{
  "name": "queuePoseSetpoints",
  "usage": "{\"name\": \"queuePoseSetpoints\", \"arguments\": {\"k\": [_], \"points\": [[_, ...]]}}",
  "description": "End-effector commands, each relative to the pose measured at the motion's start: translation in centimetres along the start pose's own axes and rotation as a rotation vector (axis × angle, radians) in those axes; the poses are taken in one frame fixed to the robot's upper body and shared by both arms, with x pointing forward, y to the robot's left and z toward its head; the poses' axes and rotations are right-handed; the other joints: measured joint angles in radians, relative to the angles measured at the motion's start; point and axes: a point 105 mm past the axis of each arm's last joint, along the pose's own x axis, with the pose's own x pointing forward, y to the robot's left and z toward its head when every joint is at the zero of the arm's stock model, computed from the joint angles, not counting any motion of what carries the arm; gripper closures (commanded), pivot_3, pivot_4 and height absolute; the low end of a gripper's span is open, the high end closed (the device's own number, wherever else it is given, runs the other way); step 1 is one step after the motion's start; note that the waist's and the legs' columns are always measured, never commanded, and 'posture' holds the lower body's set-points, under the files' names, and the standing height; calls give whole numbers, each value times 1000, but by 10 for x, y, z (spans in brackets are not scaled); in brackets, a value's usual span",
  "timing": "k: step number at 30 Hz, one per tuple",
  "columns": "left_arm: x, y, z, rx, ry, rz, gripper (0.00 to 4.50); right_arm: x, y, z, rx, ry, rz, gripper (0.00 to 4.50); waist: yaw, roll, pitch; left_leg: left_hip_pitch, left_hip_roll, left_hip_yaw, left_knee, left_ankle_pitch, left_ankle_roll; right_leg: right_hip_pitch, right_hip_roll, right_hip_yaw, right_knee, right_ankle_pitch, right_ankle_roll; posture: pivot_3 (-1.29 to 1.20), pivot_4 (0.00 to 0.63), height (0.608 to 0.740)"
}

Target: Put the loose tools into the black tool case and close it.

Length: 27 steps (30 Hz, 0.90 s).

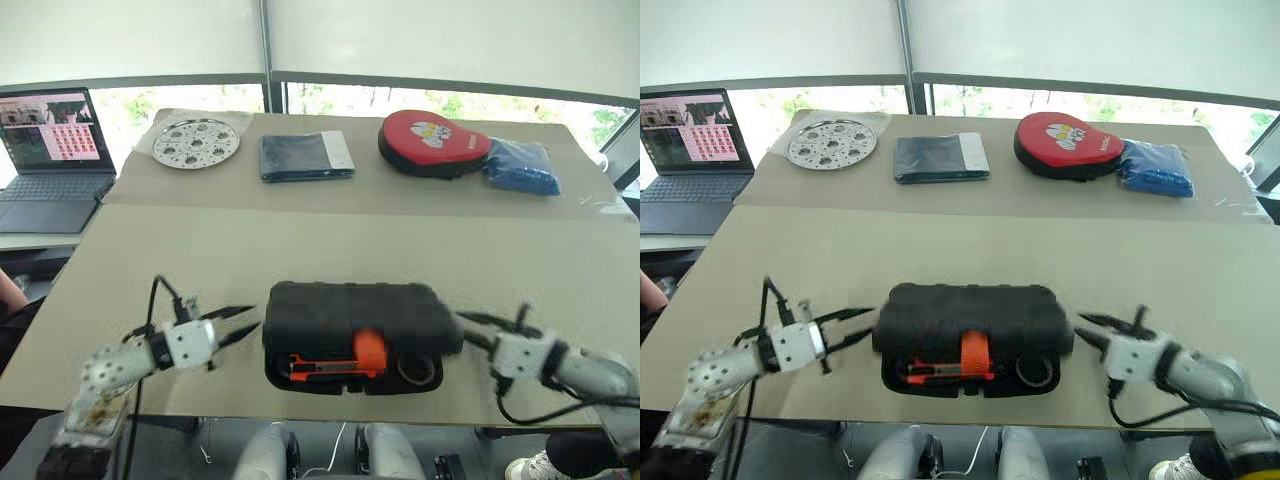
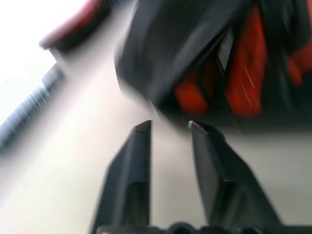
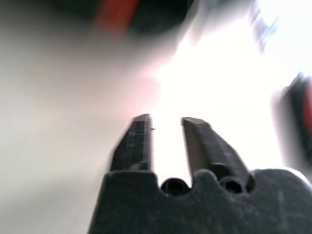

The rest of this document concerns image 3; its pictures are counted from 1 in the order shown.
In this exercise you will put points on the red black boxing pad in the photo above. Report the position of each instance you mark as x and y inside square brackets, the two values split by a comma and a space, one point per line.
[299, 117]

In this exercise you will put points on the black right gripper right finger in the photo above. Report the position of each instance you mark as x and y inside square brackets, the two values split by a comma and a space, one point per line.
[214, 151]

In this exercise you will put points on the black plastic tool case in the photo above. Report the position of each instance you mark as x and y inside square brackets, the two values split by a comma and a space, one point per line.
[156, 17]

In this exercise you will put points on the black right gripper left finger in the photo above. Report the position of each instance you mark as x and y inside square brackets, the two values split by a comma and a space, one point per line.
[136, 151]

